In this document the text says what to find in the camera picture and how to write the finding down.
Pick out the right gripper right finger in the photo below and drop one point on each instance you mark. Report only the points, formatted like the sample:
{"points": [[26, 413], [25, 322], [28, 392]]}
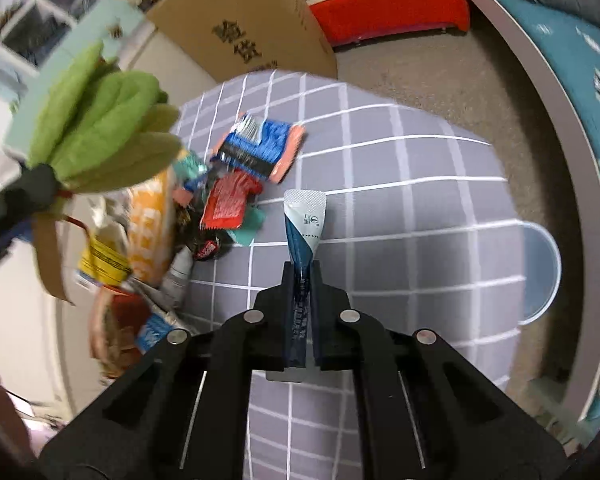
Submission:
{"points": [[424, 412]]}

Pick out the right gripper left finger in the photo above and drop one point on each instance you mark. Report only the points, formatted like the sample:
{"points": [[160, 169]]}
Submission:
{"points": [[181, 412]]}

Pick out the green leaf artificial plant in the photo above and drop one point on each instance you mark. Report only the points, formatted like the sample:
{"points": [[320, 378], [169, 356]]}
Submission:
{"points": [[101, 129]]}

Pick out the yellow snack packet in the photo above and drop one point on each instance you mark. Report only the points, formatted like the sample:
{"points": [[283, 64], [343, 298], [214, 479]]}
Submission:
{"points": [[104, 261]]}

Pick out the orange white snack bag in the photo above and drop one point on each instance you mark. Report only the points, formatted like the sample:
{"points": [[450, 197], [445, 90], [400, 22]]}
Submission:
{"points": [[151, 227]]}

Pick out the red brown snack bag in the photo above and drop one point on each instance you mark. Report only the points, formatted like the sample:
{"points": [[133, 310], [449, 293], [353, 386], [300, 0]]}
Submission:
{"points": [[116, 319]]}

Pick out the red snack wrapper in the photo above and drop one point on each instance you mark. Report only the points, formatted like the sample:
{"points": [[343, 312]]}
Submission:
{"points": [[227, 202]]}

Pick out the blue white sachet packet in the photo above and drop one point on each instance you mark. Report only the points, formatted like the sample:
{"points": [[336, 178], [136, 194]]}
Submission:
{"points": [[304, 212]]}

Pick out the blue orange snack wrapper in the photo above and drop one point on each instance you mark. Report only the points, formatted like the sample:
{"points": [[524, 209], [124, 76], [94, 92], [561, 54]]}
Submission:
{"points": [[265, 148]]}

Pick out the blue plastic trash bucket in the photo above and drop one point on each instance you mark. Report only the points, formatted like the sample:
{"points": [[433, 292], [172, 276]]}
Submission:
{"points": [[542, 271]]}

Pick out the white low cabinet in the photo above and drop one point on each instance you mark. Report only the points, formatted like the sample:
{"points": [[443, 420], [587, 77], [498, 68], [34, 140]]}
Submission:
{"points": [[44, 354]]}

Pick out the purple teal wardrobe shelf unit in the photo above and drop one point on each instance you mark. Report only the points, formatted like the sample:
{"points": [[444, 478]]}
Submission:
{"points": [[36, 33]]}

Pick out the purple checked tablecloth table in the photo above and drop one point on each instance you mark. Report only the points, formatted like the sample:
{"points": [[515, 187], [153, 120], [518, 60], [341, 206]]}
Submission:
{"points": [[420, 232]]}

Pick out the large cardboard box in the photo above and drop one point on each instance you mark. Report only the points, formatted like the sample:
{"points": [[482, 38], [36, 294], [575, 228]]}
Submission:
{"points": [[228, 38]]}

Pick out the red covered low bench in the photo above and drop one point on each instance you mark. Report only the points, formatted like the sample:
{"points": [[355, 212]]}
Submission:
{"points": [[350, 21]]}

